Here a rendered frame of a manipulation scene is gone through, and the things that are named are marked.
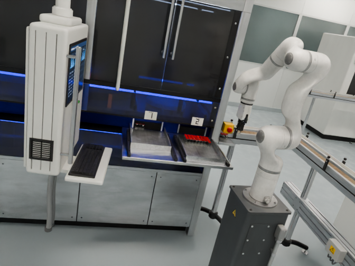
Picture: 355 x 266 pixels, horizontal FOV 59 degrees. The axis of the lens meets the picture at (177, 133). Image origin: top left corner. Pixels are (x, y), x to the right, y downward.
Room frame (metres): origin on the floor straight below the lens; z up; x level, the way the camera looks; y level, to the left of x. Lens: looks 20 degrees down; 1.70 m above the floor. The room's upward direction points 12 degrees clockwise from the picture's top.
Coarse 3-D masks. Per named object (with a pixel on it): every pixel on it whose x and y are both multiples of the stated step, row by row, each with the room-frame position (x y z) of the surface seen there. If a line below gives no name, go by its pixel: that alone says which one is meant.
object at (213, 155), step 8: (184, 144) 2.00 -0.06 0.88; (184, 152) 1.81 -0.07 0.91; (192, 152) 1.90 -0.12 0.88; (200, 152) 1.92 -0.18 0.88; (208, 152) 1.95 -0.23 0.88; (216, 152) 1.98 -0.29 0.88; (192, 160) 1.76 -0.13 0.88; (200, 160) 1.77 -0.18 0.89; (208, 160) 1.78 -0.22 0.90; (216, 160) 1.79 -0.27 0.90; (224, 160) 1.81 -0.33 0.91
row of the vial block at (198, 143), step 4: (188, 140) 2.01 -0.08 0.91; (192, 140) 2.02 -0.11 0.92; (196, 140) 2.02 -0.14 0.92; (200, 140) 2.02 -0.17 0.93; (204, 140) 2.04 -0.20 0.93; (208, 140) 2.05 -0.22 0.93; (188, 144) 2.01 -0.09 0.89; (192, 144) 2.01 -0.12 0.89; (196, 144) 2.02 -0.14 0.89; (200, 144) 2.03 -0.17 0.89; (204, 144) 2.03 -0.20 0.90
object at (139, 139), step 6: (132, 132) 2.02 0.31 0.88; (138, 132) 2.04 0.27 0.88; (144, 132) 2.07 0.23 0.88; (150, 132) 2.09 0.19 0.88; (156, 132) 2.12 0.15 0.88; (162, 132) 2.14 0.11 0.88; (132, 138) 1.92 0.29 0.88; (138, 138) 1.94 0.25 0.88; (144, 138) 1.96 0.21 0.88; (150, 138) 1.98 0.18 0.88; (156, 138) 2.01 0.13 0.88; (162, 138) 2.03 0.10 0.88; (168, 138) 1.97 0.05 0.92; (132, 144) 1.78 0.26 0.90; (138, 144) 1.79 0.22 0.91; (144, 144) 1.80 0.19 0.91; (150, 144) 1.81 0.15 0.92; (156, 144) 1.90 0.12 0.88; (162, 144) 1.92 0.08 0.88; (168, 144) 1.93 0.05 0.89; (162, 150) 1.83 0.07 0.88; (168, 150) 1.84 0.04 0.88
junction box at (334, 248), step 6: (330, 240) 1.73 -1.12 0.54; (336, 240) 1.73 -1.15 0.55; (330, 246) 1.71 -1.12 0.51; (336, 246) 1.67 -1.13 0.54; (342, 246) 1.68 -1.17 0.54; (330, 252) 1.69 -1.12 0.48; (336, 252) 1.65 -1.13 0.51; (342, 252) 1.63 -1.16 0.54; (336, 258) 1.64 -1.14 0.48; (342, 258) 1.64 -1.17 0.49
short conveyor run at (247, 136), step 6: (234, 126) 2.42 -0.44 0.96; (246, 126) 2.45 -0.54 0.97; (222, 132) 2.31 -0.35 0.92; (234, 132) 2.32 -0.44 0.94; (240, 132) 2.36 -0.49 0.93; (246, 132) 2.40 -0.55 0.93; (252, 132) 2.43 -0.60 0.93; (234, 138) 2.32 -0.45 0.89; (240, 138) 2.35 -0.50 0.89; (246, 138) 2.36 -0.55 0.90; (252, 138) 2.37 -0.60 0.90; (246, 144) 2.36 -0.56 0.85; (252, 144) 2.37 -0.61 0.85
